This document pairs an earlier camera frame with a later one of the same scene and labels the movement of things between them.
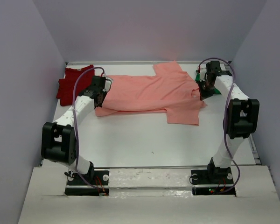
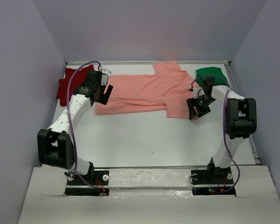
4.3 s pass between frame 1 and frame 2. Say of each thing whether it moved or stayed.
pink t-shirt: stayed
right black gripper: moved
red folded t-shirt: stayed
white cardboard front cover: stayed
